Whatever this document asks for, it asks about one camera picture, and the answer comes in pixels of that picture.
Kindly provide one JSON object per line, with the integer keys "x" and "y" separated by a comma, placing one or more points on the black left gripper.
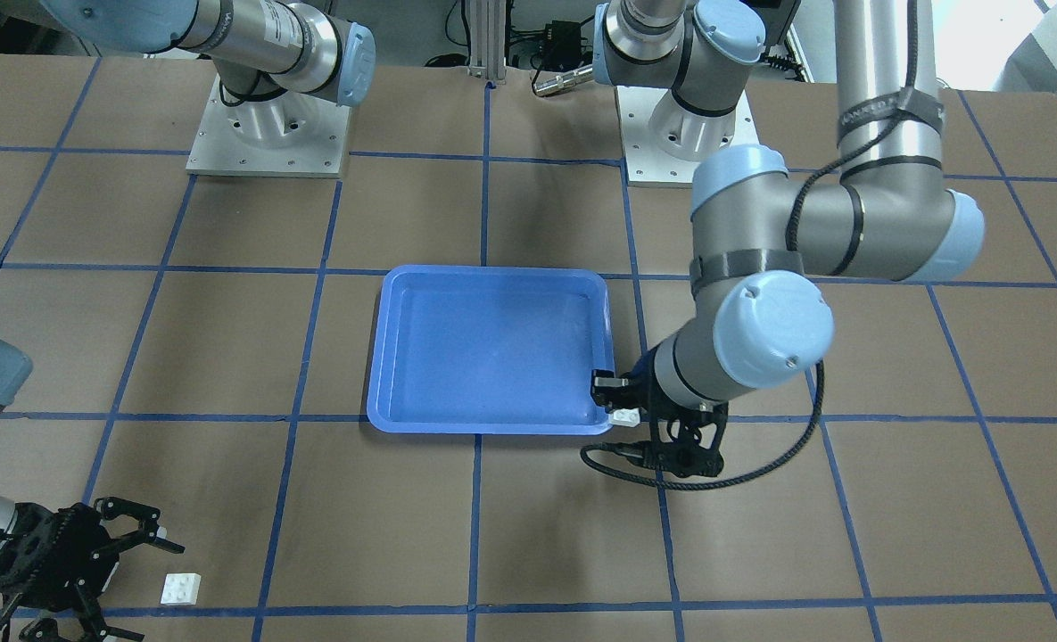
{"x": 639, "y": 387}

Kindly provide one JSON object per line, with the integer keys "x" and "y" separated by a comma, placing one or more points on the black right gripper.
{"x": 36, "y": 541}

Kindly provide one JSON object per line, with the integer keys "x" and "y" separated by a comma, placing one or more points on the white building block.
{"x": 625, "y": 417}
{"x": 181, "y": 589}

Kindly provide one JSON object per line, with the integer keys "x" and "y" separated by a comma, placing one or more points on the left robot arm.
{"x": 892, "y": 523}

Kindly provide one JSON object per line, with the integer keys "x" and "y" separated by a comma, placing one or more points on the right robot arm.
{"x": 194, "y": 346}

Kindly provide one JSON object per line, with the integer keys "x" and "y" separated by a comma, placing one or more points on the blue plastic tray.
{"x": 490, "y": 350}

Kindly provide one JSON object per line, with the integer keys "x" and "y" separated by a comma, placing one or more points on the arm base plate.
{"x": 664, "y": 143}
{"x": 288, "y": 136}

